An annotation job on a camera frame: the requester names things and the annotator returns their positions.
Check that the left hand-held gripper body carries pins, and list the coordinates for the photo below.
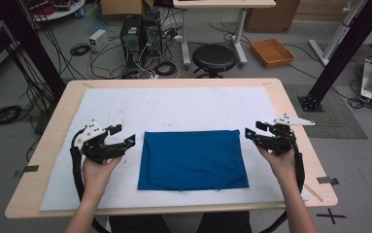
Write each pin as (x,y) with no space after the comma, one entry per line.
(101,150)

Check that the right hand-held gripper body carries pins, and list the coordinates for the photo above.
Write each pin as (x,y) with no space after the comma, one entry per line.
(279,140)

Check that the blue t-shirt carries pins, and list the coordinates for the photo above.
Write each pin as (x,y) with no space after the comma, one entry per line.
(193,160)

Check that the person's right hand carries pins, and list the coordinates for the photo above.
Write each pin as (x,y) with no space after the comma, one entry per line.
(280,166)

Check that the person's left hand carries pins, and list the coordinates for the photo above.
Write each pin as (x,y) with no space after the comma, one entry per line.
(97,176)

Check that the white table mat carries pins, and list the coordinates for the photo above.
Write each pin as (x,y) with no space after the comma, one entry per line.
(174,106)

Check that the grey floor mat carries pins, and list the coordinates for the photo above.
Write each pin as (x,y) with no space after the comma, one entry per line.
(335,113)

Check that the grey tape strip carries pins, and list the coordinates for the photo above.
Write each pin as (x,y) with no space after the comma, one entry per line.
(28,169)
(328,180)

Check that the white power strip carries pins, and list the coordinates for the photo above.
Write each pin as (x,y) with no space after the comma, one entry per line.
(154,76)

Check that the orange woven basket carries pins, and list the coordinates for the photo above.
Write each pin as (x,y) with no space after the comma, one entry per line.
(272,52)

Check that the person's dark trousers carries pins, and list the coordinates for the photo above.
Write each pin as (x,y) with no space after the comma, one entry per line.
(135,225)

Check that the black round stool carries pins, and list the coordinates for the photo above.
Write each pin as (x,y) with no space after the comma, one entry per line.
(214,57)

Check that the black computer tower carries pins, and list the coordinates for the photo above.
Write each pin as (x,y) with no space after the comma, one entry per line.
(130,42)
(152,35)

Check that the white power supply box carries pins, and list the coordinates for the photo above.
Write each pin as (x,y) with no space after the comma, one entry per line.
(98,40)

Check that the large brown cardboard box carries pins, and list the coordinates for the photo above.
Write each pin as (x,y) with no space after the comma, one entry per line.
(271,14)

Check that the white metal stand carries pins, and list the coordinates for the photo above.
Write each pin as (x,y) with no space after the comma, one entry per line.
(339,32)

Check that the white desk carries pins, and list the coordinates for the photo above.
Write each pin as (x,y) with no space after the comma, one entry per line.
(225,3)

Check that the round white table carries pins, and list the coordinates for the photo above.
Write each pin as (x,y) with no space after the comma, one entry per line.
(57,9)

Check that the black metal frame post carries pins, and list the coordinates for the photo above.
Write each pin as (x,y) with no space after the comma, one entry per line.
(345,51)
(31,48)

